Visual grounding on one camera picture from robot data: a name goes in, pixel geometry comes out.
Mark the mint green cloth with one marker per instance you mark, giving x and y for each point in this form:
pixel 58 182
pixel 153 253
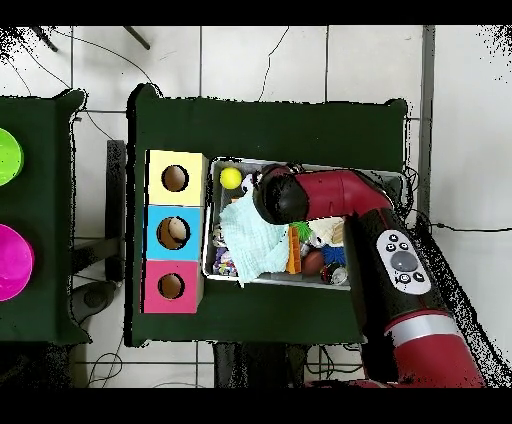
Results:
pixel 252 240

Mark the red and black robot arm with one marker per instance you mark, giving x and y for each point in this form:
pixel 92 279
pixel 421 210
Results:
pixel 340 192

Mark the silver mesh bin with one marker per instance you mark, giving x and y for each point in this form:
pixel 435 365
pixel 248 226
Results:
pixel 276 278

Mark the wooden three-hole box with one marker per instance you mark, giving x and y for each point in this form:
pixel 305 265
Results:
pixel 176 198

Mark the small soccer ball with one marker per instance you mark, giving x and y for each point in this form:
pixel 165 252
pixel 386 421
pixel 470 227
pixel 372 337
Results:
pixel 248 182

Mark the yellow plastic ball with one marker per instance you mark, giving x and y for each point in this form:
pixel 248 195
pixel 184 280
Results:
pixel 230 178

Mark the green spiky ball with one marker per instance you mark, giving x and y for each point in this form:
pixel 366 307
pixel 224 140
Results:
pixel 300 231

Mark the orange plastic tray block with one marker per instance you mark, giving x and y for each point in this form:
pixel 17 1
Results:
pixel 294 252

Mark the colourful candy packet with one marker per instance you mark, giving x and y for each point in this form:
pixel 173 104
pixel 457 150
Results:
pixel 224 264

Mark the cream cloth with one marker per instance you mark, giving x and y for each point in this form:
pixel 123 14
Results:
pixel 324 228

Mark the brown toy football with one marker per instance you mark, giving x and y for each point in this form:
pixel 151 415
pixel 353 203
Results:
pixel 312 262

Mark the dark green tablecloth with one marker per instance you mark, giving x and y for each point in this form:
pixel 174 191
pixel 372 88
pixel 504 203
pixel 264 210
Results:
pixel 260 132
pixel 44 200

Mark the small blue spiky ball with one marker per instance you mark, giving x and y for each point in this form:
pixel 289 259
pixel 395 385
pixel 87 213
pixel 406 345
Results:
pixel 334 254

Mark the crushed black soda can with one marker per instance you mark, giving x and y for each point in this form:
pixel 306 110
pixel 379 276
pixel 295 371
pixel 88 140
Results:
pixel 335 274

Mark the black tripod leg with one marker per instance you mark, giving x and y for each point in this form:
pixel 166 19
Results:
pixel 136 38
pixel 44 38

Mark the magenta plate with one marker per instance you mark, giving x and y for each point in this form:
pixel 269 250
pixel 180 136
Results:
pixel 14 262

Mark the green plate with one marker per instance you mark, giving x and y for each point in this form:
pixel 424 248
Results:
pixel 10 158

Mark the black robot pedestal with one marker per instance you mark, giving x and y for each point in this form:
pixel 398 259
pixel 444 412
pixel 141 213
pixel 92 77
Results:
pixel 256 368

